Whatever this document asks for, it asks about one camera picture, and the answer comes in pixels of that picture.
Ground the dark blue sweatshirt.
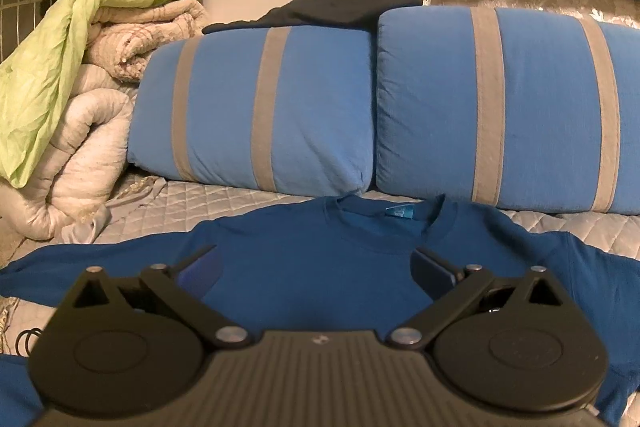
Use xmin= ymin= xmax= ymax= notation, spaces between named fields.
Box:
xmin=1 ymin=195 xmax=639 ymax=425

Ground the grey quilted bed cover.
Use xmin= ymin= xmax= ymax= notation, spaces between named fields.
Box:
xmin=1 ymin=179 xmax=639 ymax=355

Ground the light grey cloth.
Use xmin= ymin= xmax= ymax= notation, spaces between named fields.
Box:
xmin=58 ymin=176 xmax=167 ymax=245

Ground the white folded quilt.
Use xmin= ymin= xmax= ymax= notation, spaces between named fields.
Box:
xmin=1 ymin=0 xmax=208 ymax=241

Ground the right blue striped pillow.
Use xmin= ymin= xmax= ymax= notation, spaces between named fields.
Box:
xmin=375 ymin=5 xmax=639 ymax=215

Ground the blue striped pillow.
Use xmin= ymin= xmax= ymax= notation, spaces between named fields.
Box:
xmin=375 ymin=5 xmax=639 ymax=215
xmin=127 ymin=26 xmax=374 ymax=196

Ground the left blue striped pillow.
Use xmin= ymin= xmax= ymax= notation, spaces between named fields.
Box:
xmin=127 ymin=26 xmax=374 ymax=196

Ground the light green sheet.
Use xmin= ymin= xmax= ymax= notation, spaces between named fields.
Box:
xmin=1 ymin=0 xmax=201 ymax=188

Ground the black garment on pillows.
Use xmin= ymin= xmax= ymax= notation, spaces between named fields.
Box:
xmin=203 ymin=0 xmax=423 ymax=35

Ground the black elastic cord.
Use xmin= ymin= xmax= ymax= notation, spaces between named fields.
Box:
xmin=14 ymin=325 xmax=46 ymax=357

